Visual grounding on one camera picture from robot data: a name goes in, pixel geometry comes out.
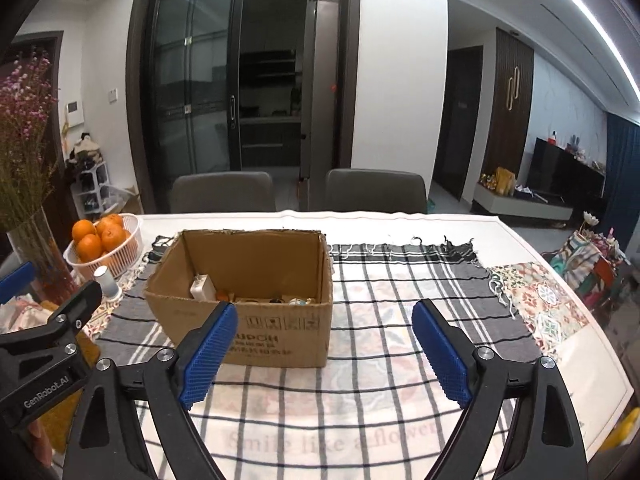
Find white plastic fruit basket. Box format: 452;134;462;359
63;212;144;281

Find yellow plastic object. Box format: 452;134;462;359
600;407;640;456

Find glass vase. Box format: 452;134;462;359
6;210;81;306

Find dark sliding glass door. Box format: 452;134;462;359
127;0;361;213

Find small white charger block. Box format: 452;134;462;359
190;273;217;301

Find black television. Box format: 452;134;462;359
528;137;607;201

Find ceiling light strip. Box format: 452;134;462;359
525;0;640;96

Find grey white plaid tablecloth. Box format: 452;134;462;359
92;235;548;480

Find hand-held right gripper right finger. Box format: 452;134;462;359
411;298;588;480

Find grey refrigerator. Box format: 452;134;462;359
299;0;341;181

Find brown cardboard box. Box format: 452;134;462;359
144;229;334;368

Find dark slatted cabinet gold handle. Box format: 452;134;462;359
487;27;535;186

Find blue curtain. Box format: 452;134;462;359
600;112;640;261

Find dark wooden door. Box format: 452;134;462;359
432;46;485;201

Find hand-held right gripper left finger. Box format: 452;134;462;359
61;301;239;480

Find brown coir mat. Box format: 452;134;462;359
27;332;101;456

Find white shoe rack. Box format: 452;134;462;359
67;135;108;216

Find colourful patterned bag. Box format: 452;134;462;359
550;210;632;311

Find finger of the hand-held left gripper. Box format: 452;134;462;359
0;262;38;306
45;280;103;361

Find printed fabric pouch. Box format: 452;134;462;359
0;292;56;333

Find dried pink flowers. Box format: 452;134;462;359
0;47;63;233

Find white cylindrical cup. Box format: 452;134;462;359
93;266;122;302

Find grey dining chair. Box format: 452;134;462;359
169;171;277;214
325;168;429;215

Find white television cabinet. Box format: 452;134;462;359
472;182;573;222

